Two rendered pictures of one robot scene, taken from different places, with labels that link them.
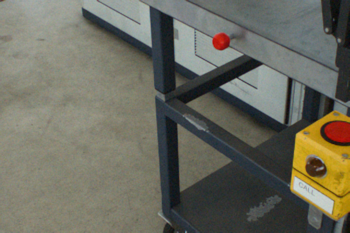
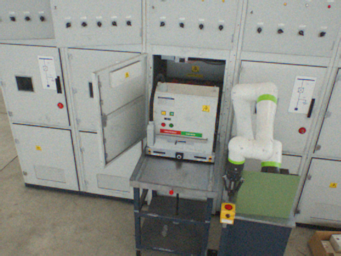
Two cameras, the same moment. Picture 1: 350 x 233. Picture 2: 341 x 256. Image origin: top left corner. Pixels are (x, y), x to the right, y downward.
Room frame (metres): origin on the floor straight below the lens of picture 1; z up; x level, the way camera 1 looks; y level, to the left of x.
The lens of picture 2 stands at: (-0.18, 1.01, 2.19)
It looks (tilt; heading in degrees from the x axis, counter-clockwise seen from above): 28 degrees down; 318
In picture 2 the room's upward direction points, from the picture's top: 2 degrees clockwise
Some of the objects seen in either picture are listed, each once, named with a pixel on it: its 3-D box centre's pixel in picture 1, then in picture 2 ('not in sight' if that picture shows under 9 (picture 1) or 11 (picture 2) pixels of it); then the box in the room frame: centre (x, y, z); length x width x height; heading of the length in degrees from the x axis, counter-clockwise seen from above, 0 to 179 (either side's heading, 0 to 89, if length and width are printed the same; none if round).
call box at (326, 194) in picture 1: (335, 163); (227, 213); (0.59, -0.20, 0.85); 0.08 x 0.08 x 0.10; 39
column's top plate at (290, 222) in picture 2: not in sight; (259, 203); (0.57, -0.54, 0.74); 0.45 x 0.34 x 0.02; 37
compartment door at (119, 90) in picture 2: not in sight; (123, 108); (1.62, -0.14, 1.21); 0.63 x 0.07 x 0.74; 109
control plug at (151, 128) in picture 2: not in sight; (151, 133); (1.34, -0.19, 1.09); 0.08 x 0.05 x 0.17; 128
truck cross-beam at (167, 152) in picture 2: not in sight; (179, 153); (1.23, -0.39, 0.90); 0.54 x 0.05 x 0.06; 38
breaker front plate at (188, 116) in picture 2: not in sight; (181, 125); (1.22, -0.38, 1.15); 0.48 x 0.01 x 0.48; 38
